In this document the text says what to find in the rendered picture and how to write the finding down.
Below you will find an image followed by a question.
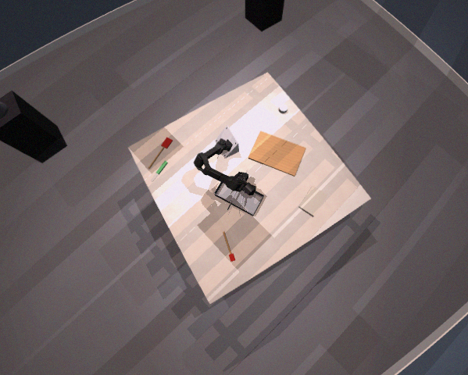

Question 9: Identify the red mallet with wooden handle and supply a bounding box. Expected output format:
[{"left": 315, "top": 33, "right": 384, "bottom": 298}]
[{"left": 149, "top": 138, "right": 173, "bottom": 169}]

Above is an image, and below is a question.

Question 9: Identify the light wooden board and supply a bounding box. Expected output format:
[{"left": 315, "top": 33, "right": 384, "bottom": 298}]
[{"left": 248, "top": 131, "right": 306, "bottom": 177}]

